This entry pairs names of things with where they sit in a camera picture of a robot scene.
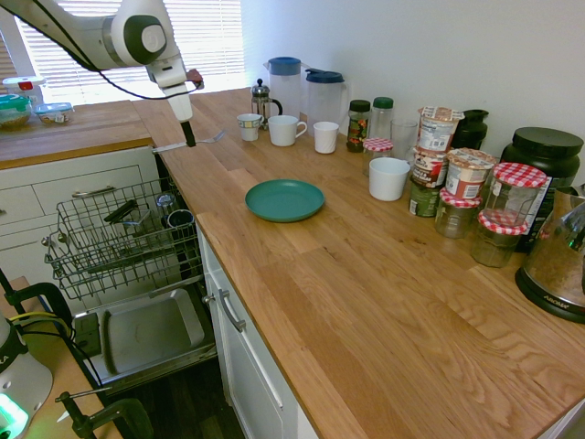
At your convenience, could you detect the steel dishwasher door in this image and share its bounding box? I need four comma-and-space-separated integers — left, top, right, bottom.
72, 286, 218, 391

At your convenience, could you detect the green yogurt tub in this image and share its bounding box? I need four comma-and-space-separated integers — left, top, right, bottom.
408, 177, 442, 219

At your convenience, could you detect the straight metal drawer handle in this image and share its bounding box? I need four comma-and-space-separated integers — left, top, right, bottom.
218, 288, 248, 334

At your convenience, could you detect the black cable on table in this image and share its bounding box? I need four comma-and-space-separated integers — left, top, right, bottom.
13, 317, 104, 390

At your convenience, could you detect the curved metal cabinet handle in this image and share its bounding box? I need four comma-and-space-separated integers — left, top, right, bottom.
71, 184, 118, 198

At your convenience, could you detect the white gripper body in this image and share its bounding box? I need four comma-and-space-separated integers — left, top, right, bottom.
157, 80, 194, 123

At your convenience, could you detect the glass jar red checkered lid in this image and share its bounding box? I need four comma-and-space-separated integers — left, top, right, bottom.
362, 137, 395, 177
433, 186, 484, 241
483, 161, 548, 229
469, 210, 528, 270

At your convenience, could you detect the grey wire dishwasher rack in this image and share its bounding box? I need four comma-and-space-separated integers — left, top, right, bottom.
43, 177, 206, 304

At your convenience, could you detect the white cabinet with panel door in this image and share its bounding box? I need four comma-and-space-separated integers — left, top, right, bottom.
196, 223, 330, 439

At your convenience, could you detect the yogurt tub blue white label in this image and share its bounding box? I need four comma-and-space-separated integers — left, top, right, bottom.
417, 105, 466, 153

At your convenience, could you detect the black bottle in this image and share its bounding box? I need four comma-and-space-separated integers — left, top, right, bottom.
451, 108, 490, 152

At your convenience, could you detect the small food container teal lid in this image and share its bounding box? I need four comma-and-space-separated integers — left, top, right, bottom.
35, 102, 75, 126

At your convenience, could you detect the plain white cup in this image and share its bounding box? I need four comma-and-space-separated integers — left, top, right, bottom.
368, 156, 412, 203

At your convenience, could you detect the white robot base green light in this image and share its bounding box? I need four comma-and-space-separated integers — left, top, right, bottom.
0, 315, 55, 439

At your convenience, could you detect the large white mug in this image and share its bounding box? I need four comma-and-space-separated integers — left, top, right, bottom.
267, 114, 309, 148

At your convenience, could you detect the brown fibreboard robot table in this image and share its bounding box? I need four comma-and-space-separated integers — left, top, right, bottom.
0, 273, 122, 439

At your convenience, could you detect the black C clamp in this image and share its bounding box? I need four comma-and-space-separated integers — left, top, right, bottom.
54, 386, 154, 439
0, 269, 74, 335

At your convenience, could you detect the clear glass container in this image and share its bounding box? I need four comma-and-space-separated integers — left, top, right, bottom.
121, 209, 154, 232

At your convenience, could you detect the food container red clip lid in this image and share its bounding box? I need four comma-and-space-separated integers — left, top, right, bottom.
2, 76, 48, 105

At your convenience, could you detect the teal plate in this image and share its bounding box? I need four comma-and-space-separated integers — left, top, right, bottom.
244, 178, 326, 224

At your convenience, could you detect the clear pitcher dark blue lid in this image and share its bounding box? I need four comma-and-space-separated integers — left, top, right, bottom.
304, 68, 349, 134

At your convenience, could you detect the silver fork white handle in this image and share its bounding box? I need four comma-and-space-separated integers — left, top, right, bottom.
151, 130, 228, 155

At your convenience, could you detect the glass french press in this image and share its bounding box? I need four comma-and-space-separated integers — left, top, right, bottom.
250, 78, 283, 132

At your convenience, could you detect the clear glass with label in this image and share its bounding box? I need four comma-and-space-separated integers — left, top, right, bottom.
154, 193, 178, 219

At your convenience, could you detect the black square container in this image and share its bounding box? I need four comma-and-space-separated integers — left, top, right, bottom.
103, 198, 139, 224

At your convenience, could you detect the food bowl teal lid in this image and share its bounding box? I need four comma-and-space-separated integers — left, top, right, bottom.
0, 93, 34, 133

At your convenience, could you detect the large black powder tub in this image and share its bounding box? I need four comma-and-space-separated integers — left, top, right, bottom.
500, 126, 585, 254

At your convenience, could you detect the clear bottle green cap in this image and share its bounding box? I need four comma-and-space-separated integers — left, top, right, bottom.
370, 96, 395, 141

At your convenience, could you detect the stainless steel electric kettle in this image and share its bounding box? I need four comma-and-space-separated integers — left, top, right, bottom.
515, 182, 585, 325

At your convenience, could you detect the dark blue mug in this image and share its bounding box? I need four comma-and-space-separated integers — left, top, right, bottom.
165, 209, 197, 230

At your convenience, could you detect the clear drinking glass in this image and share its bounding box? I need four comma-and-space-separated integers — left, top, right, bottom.
390, 119, 420, 162

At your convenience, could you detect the spice jar dark lid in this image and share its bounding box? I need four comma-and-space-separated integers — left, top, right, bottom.
346, 99, 372, 154

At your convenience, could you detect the yogurt tub red white label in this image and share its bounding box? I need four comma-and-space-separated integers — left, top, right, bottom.
444, 147, 498, 199

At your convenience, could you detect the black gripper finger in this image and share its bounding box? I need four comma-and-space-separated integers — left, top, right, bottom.
180, 119, 198, 149

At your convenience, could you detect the yogurt tub dark red label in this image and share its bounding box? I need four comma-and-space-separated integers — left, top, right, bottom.
411, 145, 449, 189

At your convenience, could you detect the yellow cable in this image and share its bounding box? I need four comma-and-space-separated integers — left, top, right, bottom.
4, 311, 59, 322

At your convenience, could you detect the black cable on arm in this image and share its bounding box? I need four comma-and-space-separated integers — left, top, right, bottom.
11, 13, 191, 101

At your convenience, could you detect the clear pitcher light blue lid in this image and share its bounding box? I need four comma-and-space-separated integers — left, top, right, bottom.
263, 56, 303, 125

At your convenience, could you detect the white cup patterned rim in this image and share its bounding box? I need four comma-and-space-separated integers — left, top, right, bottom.
236, 112, 265, 143

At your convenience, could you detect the small white ribbed cup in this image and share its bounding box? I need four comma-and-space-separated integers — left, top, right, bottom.
313, 121, 341, 155

